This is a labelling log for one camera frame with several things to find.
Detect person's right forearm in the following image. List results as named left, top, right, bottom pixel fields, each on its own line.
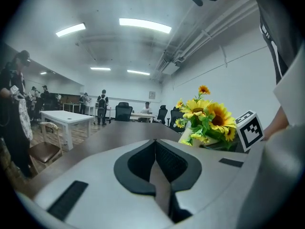
left=263, top=105, right=289, bottom=141

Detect yellow sunflower bouquet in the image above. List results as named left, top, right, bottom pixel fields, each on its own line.
left=174, top=84, right=237, bottom=148

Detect white table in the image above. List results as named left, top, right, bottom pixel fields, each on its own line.
left=39, top=110, right=95, bottom=152

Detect white patterned garment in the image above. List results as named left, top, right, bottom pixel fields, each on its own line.
left=17, top=98, right=33, bottom=142

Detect black office chair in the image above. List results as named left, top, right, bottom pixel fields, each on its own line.
left=114, top=102, right=133, bottom=122
left=156, top=104, right=169, bottom=125
left=169, top=106, right=187, bottom=134

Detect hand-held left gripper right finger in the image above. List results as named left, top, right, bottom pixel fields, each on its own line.
left=154, top=139, right=250, bottom=229

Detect light wooden table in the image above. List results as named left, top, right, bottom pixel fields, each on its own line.
left=130, top=112, right=156, bottom=124

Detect person's dark grey shirt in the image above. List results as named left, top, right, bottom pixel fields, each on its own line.
left=252, top=0, right=305, bottom=85

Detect white ceiling pipes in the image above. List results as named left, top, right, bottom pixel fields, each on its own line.
left=152, top=0, right=259, bottom=81

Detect cream chair brown seat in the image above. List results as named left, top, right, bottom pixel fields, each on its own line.
left=28, top=121, right=63, bottom=174

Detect white wall conduit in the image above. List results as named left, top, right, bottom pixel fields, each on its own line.
left=173, top=44, right=269, bottom=88

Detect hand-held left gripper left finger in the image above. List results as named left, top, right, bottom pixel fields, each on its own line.
left=34, top=139, right=176, bottom=229

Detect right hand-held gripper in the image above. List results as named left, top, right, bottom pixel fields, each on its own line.
left=199, top=110, right=265, bottom=154

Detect white ceiling air conditioner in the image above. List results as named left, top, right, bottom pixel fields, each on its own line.
left=160, top=59, right=180, bottom=75

